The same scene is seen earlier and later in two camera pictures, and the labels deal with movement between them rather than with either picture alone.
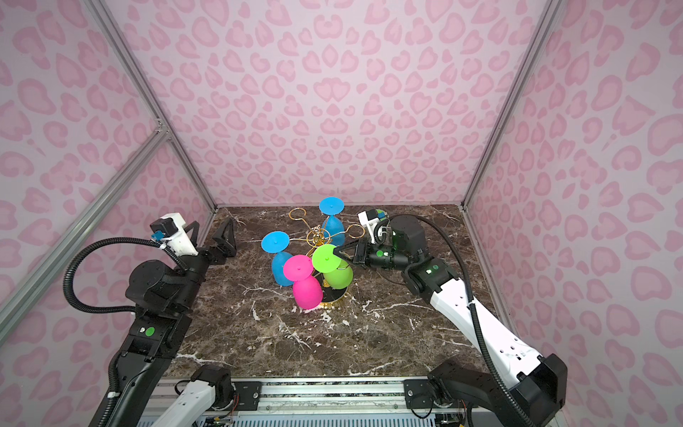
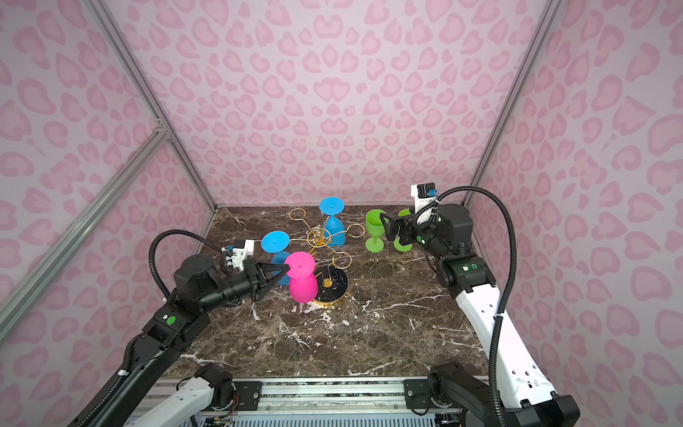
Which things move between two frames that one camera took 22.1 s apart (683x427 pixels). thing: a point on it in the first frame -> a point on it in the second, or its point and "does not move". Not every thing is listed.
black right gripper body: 373,255 -> 412,235
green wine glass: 337,274 -> 375,229
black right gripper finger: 348,250 -> 388,226
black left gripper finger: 194,226 -> 274,267
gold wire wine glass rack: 317,237 does not move
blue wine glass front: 276,242 does not move
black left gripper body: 206,258 -> 253,279
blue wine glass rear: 333,229 does not move
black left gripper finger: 226,241 -> 270,284
